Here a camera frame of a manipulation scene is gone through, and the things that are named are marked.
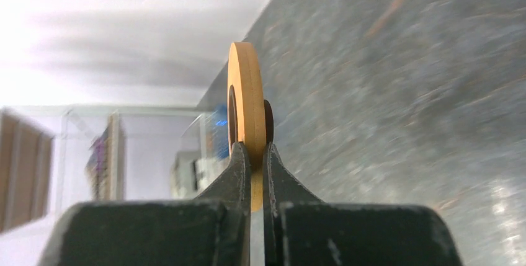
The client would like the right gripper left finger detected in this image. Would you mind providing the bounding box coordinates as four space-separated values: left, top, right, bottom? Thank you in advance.
38 142 251 265

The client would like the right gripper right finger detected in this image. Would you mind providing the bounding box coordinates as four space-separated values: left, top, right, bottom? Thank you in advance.
262 143 462 265

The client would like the white wire shelf rack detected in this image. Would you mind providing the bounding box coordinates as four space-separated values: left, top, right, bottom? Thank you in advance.
1 109 202 233

